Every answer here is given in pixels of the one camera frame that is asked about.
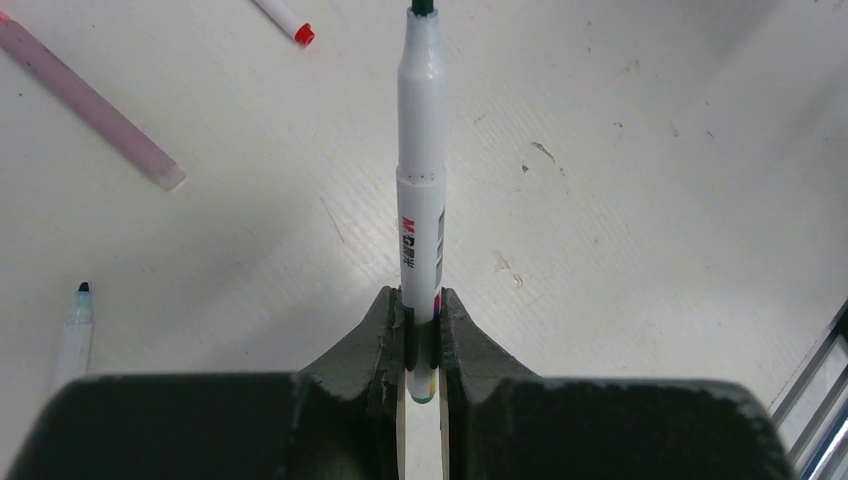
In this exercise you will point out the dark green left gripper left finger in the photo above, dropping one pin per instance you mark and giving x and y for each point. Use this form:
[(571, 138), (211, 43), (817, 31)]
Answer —
[(338, 418)]

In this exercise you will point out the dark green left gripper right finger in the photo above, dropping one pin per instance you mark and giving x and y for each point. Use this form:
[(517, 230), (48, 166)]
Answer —
[(501, 420)]

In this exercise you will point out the white pen green end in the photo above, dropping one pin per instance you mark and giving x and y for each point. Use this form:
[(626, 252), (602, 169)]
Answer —
[(421, 192)]

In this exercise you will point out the white pen blue end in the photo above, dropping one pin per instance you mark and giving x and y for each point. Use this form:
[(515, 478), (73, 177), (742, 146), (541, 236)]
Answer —
[(76, 339)]

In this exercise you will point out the pink highlighter pen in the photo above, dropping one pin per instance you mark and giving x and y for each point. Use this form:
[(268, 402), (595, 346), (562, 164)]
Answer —
[(91, 107)]

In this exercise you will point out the white pen red end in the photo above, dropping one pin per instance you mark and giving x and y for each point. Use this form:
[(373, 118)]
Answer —
[(288, 21)]

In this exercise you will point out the aluminium front rail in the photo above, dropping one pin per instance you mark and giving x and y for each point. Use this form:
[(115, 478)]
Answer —
[(810, 412)]

